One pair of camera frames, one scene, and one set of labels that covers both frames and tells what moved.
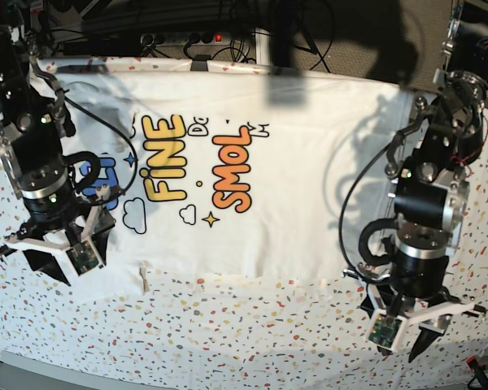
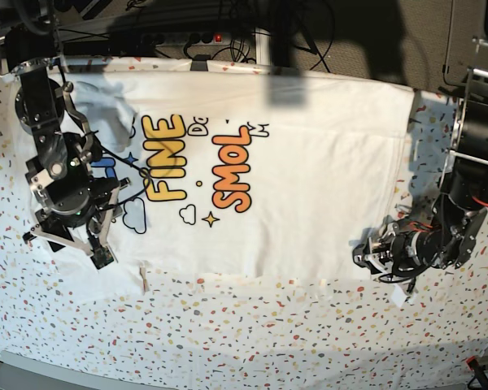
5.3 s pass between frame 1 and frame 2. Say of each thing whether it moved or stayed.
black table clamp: stayed
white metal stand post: stayed
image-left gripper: moved
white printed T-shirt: stayed
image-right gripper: moved
